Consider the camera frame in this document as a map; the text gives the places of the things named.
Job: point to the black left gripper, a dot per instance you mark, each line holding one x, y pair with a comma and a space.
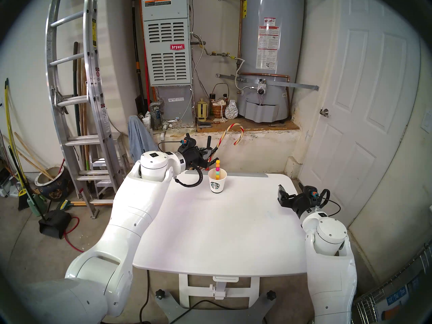
192, 156

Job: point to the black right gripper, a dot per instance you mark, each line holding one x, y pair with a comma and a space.
303, 201

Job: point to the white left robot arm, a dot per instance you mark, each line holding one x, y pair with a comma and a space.
135, 218

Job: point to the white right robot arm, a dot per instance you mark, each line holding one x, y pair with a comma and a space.
334, 276

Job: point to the red white candy cane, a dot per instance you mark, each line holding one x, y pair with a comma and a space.
222, 139

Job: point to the white Starbucks paper cup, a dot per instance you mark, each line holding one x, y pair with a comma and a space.
217, 186

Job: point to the dark flat tool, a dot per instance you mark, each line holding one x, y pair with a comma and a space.
204, 124

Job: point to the white pvc pipe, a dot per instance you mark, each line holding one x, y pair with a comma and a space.
163, 135

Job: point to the foil wrapped bundle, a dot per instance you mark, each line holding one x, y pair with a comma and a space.
231, 111

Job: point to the wooden platform board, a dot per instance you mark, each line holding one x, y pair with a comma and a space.
263, 126

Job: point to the blue label spray can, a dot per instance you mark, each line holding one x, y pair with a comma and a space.
158, 117

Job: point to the blue grey towel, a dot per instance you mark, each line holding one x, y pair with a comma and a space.
136, 137

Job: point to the black shovel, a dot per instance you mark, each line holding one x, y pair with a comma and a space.
140, 105

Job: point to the flexible metal conduit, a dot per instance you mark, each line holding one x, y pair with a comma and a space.
199, 68

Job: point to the silver door knob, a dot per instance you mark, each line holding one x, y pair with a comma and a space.
324, 112

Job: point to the black star knob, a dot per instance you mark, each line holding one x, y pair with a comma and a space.
271, 295
160, 294

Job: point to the gas pipe with yellow valves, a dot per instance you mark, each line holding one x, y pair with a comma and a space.
216, 53

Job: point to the white step ladder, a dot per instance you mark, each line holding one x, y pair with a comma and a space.
101, 163

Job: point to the white panel door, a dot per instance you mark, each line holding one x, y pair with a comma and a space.
354, 90

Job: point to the grey table base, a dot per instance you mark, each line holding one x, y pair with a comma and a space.
236, 315

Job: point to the grey Bryant furnace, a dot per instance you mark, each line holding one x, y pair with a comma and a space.
167, 33

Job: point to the straight copper pipe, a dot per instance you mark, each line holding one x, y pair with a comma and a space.
240, 29

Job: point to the grey water heater tank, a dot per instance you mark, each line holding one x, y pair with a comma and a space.
287, 39

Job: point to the blue white box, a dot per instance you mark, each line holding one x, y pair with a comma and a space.
393, 299

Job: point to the aluminium extension ladder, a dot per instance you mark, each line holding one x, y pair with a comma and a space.
90, 56

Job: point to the dark ceramic pot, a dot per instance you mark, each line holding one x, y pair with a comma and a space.
55, 190

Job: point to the wooden stick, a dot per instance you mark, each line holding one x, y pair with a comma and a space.
33, 156

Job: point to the green watering can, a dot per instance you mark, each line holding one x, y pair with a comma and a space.
35, 207

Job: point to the white table pedestal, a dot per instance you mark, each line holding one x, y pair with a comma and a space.
185, 289

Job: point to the white light switch plate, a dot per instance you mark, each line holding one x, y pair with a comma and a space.
427, 121

